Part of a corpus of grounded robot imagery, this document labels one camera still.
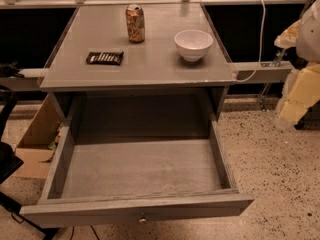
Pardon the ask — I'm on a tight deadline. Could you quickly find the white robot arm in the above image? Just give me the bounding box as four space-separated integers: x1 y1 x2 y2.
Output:
274 0 320 129

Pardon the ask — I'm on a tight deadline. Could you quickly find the metal diagonal brace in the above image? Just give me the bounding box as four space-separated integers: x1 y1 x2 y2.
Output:
256 48 288 112

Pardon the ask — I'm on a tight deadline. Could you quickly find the grey wooden cabinet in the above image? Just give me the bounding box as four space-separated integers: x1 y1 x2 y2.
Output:
40 3 234 145

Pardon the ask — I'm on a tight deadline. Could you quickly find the orange soda can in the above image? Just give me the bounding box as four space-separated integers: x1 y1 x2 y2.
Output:
125 4 145 43

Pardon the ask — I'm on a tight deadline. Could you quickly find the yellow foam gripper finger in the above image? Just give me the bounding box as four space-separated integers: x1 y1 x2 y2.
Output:
275 63 320 128
274 20 301 49

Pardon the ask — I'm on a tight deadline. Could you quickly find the white cable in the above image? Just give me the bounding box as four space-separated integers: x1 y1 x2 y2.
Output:
235 0 267 84

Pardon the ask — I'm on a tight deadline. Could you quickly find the silver drawer knob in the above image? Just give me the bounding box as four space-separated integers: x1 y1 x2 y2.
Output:
138 216 148 225

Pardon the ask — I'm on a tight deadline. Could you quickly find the cardboard box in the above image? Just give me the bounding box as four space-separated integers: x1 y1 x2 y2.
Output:
14 96 61 179

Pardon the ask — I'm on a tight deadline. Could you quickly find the white ceramic bowl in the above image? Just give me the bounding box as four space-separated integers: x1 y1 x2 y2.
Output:
174 30 213 62

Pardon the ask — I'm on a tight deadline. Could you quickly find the open grey top drawer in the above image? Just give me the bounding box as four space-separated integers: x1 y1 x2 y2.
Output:
21 129 254 228

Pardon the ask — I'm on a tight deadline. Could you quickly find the dark snack bar wrapper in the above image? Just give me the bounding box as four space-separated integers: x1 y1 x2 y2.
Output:
86 52 124 66

